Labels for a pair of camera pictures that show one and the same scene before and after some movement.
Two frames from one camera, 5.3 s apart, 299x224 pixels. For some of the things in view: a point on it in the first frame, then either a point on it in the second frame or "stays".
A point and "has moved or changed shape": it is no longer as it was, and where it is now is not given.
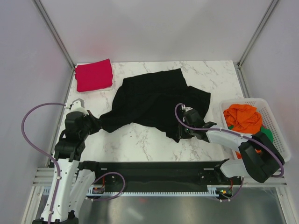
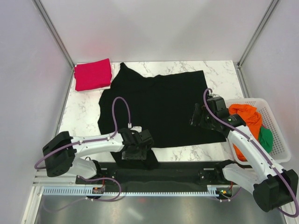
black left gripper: (96, 122) to (140, 155)
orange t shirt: (245, 119) stays
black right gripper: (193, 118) to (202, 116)
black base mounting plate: (161, 176) stays
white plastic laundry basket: (269, 121) stays
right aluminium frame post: (257, 32) stays
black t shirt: (150, 99) has moved or changed shape
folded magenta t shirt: (94, 75) stays
